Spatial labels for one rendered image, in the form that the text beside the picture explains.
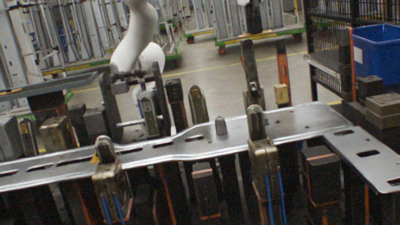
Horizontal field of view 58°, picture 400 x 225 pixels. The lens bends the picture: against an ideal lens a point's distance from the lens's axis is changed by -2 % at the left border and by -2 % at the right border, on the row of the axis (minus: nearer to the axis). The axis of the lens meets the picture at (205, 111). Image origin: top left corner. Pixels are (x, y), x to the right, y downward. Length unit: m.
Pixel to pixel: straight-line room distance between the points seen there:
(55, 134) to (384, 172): 0.89
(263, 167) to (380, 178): 0.22
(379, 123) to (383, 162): 0.17
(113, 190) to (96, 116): 0.39
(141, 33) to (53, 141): 0.49
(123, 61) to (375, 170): 1.01
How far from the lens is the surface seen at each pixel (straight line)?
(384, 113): 0.94
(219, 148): 0.92
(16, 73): 5.42
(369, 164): 0.79
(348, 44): 1.20
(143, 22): 1.34
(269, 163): 0.79
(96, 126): 1.19
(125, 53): 1.45
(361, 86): 1.07
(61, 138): 1.18
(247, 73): 1.11
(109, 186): 0.83
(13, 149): 1.26
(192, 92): 1.12
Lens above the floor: 1.38
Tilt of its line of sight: 18 degrees down
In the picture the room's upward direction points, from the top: 10 degrees counter-clockwise
